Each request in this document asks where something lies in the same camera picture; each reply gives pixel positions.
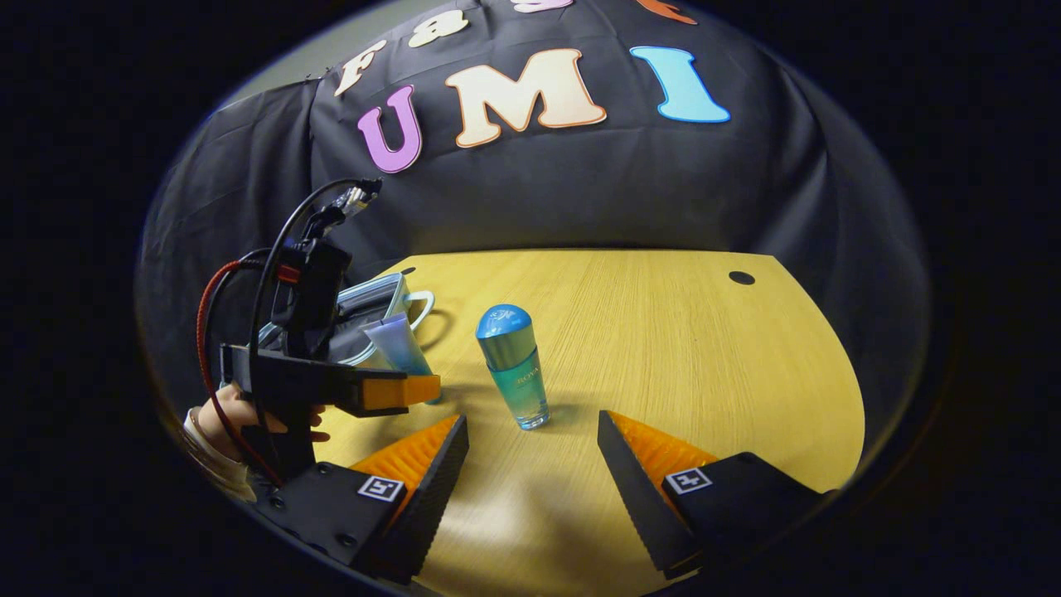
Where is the white hard-shell suitcase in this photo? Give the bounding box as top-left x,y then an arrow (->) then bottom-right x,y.
255,272 -> 436,370

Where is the black cable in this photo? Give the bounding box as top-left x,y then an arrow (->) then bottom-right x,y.
247,177 -> 370,432

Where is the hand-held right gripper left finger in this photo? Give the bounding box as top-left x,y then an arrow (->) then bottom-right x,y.
249,415 -> 471,586

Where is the red cable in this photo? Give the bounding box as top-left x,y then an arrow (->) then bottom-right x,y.
196,259 -> 287,488

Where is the translucent teal squeeze tube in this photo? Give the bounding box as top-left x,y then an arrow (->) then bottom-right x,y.
363,313 -> 443,405

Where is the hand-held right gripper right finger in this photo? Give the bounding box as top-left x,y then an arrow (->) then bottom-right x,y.
597,410 -> 834,580

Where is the blue-capped teal glass bottle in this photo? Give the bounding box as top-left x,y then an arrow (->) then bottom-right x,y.
474,303 -> 551,431

